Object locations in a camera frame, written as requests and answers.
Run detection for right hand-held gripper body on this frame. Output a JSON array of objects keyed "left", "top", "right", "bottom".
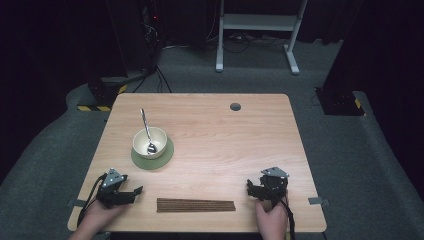
[{"left": 258, "top": 166, "right": 290, "bottom": 205}]

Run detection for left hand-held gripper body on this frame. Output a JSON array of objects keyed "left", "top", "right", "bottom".
[{"left": 96, "top": 168, "right": 135, "bottom": 210}]

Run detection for cream ceramic bowl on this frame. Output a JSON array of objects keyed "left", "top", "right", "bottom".
[{"left": 132, "top": 126, "right": 168, "bottom": 160}]

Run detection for person's right hand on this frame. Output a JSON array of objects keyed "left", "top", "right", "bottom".
[{"left": 254, "top": 195, "right": 290, "bottom": 236}]

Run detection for person's left hand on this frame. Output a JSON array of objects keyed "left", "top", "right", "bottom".
[{"left": 79, "top": 199, "right": 130, "bottom": 234}]

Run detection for green round coaster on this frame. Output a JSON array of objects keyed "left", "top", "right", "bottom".
[{"left": 130, "top": 136, "right": 175, "bottom": 171}]

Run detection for grey tape piece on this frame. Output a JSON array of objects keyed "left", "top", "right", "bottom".
[
  {"left": 307, "top": 196, "right": 331, "bottom": 206},
  {"left": 67, "top": 198, "right": 88, "bottom": 209}
]

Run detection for brown wooden chopstick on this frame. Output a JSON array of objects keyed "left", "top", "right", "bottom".
[
  {"left": 156, "top": 204, "right": 237, "bottom": 210},
  {"left": 156, "top": 207, "right": 237, "bottom": 214}
]

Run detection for metal spoon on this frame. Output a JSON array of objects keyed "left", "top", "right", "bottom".
[{"left": 139, "top": 108, "right": 158, "bottom": 156}]

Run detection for black striped stand base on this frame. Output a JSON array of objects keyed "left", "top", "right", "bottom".
[{"left": 76, "top": 75, "right": 129, "bottom": 113}]

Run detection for white metal stand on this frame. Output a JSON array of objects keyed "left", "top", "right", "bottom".
[{"left": 215, "top": 0, "right": 309, "bottom": 76}]

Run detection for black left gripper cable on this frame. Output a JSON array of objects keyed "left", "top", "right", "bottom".
[{"left": 76, "top": 173, "right": 108, "bottom": 228}]

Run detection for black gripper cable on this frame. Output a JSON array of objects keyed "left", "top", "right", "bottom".
[
  {"left": 76, "top": 173, "right": 108, "bottom": 228},
  {"left": 279, "top": 195, "right": 298, "bottom": 240}
]

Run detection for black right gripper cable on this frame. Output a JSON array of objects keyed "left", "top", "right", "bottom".
[{"left": 279, "top": 195, "right": 298, "bottom": 240}]

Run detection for black floor cables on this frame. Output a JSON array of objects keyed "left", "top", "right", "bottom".
[{"left": 131, "top": 64, "right": 173, "bottom": 95}]

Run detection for dark equipment rack with wires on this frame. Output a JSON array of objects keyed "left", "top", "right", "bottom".
[{"left": 138, "top": 0, "right": 165, "bottom": 73}]

